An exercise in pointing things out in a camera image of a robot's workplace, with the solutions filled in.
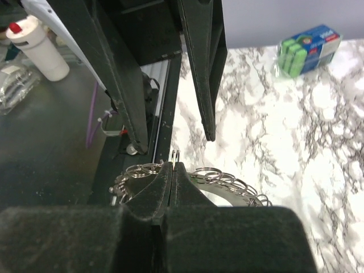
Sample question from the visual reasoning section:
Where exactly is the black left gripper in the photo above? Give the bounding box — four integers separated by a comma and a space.
49, 0, 228, 154

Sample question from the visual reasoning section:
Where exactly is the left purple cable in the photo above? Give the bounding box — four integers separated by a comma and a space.
85, 81, 120, 150

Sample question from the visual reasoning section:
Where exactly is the white red-capped bottle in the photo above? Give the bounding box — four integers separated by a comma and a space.
6, 15, 70, 82

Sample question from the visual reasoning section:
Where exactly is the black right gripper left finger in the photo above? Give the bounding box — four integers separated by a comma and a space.
1, 162, 173, 272

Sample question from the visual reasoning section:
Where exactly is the blue green toothpaste box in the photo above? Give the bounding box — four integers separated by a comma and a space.
274, 24, 342, 78

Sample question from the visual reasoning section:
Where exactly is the clear plastic bag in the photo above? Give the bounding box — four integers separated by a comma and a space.
1, 61, 41, 115

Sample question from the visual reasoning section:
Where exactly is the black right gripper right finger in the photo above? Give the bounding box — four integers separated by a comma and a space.
163, 163, 317, 272

